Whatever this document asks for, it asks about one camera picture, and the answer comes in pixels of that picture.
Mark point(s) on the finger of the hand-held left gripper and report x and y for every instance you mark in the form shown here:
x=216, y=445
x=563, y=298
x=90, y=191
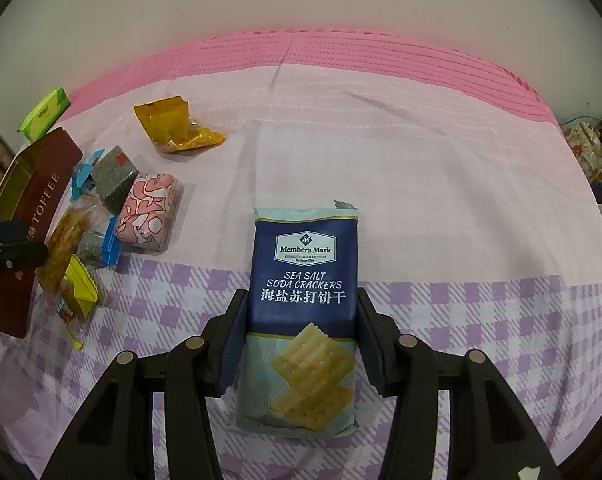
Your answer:
x=3, y=231
x=16, y=256

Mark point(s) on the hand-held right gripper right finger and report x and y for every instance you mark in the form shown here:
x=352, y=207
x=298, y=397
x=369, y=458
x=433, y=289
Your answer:
x=374, y=365

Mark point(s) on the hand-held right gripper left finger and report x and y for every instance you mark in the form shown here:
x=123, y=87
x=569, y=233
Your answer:
x=228, y=370

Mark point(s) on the clear packet of crispy snack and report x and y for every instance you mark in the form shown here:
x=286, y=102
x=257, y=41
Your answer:
x=63, y=245

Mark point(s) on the red gold-lined tin box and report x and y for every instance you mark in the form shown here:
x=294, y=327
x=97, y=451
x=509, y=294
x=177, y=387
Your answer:
x=46, y=195

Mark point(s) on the yellow-edged snack packet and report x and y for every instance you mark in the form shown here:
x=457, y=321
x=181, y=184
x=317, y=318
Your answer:
x=81, y=290

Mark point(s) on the blue-ended dark cookie packet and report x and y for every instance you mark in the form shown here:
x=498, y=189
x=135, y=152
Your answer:
x=93, y=247

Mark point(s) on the blue cracker packet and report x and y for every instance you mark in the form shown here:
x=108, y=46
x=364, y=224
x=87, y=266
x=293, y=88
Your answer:
x=301, y=260

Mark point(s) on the pink patterned snack packet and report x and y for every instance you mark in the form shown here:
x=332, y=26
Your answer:
x=146, y=205

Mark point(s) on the orange-yellow snack packet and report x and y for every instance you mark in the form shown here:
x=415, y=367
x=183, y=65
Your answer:
x=163, y=120

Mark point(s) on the blue-ended clear candy wrapper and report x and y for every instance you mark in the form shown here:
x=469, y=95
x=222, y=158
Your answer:
x=83, y=175

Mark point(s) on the grey-green triangular packet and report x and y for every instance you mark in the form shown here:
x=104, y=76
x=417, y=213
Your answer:
x=112, y=180

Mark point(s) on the green tissue box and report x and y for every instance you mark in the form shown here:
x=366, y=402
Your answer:
x=43, y=115

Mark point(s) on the pink and purple checked bedsheet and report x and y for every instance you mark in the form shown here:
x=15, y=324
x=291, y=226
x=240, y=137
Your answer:
x=431, y=185

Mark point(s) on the floral printed bag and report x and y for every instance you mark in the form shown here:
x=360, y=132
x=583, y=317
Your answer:
x=583, y=152

